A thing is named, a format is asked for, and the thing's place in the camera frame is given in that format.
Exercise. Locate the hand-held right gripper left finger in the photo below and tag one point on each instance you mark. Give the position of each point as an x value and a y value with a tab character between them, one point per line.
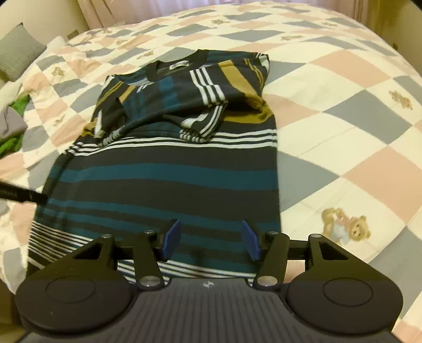
172	240

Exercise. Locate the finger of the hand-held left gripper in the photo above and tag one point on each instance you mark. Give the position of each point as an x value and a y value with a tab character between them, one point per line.
19	193

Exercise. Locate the patchwork bear print quilt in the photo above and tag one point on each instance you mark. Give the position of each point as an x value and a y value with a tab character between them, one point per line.
329	132

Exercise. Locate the dark striped shirt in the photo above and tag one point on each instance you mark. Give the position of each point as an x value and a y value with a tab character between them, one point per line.
165	171

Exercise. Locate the grey pillow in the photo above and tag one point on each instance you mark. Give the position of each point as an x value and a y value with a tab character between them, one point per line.
18	52

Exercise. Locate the grey cloth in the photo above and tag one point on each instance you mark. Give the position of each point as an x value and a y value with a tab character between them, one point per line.
11	122

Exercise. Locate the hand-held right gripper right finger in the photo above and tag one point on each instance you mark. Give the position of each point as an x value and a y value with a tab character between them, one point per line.
250	240

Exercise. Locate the white pillow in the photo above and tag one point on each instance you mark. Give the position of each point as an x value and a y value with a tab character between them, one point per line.
10	92

